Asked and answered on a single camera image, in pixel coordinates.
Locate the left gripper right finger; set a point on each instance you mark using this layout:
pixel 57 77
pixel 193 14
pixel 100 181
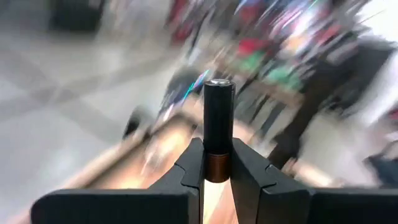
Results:
pixel 311 208

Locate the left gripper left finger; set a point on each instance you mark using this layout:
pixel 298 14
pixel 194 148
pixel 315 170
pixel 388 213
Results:
pixel 124 208

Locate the black copper-top battery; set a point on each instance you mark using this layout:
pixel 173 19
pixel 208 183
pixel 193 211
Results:
pixel 219 118

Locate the black table clamp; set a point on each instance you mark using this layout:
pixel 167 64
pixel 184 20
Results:
pixel 133 121

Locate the black computer tower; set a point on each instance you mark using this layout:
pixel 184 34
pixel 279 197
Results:
pixel 183 90

